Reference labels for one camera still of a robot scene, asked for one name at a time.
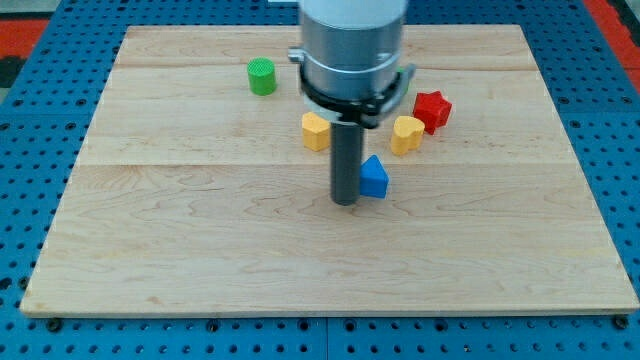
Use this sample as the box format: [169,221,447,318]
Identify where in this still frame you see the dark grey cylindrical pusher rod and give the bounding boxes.
[330,123,364,206]

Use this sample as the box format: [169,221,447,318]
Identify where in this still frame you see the black clamp ring mount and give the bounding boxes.
[298,64,416,129]

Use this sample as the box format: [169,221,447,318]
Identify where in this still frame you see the blue triangle block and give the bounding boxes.
[359,155,389,199]

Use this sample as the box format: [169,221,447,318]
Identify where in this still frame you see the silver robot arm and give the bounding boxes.
[288,0,416,206]

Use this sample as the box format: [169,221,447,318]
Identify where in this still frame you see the green block behind arm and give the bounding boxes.
[397,67,411,95]

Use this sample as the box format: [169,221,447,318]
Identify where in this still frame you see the yellow hexagon block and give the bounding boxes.
[301,112,331,152]

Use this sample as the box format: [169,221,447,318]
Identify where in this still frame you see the yellow heart block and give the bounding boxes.
[390,116,425,156]

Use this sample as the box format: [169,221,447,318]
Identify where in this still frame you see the red star block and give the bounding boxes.
[412,91,453,135]

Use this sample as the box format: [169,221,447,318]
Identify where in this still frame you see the green cylinder block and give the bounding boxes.
[247,57,277,96]

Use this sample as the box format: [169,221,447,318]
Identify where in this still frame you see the wooden board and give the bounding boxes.
[20,25,639,318]

